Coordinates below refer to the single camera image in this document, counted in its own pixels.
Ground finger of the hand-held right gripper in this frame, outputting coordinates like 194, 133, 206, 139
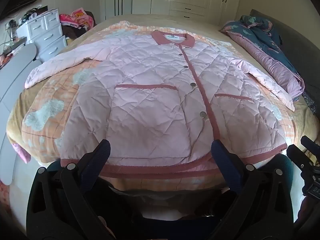
286, 145, 309, 173
301, 135, 320, 167

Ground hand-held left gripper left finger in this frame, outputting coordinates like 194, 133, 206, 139
26, 139, 111, 240

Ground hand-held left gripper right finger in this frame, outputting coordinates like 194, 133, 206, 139
211, 140, 294, 240

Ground pink quilted jacket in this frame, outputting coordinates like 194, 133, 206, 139
24, 30, 295, 180

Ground dark clothes pile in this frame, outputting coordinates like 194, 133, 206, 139
61, 25, 85, 40

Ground person's dark trousers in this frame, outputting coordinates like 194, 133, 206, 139
47, 154, 294, 240

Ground dark patterned pillow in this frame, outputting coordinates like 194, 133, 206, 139
301, 90, 318, 115

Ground pink cloth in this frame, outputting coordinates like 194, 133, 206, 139
12, 142, 32, 163

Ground orange printed blanket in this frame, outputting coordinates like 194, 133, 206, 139
21, 21, 298, 190

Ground grey headboard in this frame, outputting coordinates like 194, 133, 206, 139
250, 9, 320, 105

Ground rounded pale desk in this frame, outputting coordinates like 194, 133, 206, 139
0, 42, 42, 185

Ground blue floral quilt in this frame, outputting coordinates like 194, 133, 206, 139
219, 15, 305, 103

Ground white drawer chest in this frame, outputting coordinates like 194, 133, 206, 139
16, 8, 67, 63

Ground bed with beige sheet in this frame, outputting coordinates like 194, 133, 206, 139
6, 14, 320, 180

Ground pink cartoon blanket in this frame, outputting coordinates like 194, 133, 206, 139
59, 9, 97, 30

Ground white door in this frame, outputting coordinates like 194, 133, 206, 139
105, 0, 133, 20

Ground desk clutter with cables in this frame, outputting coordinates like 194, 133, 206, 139
0, 17, 28, 63

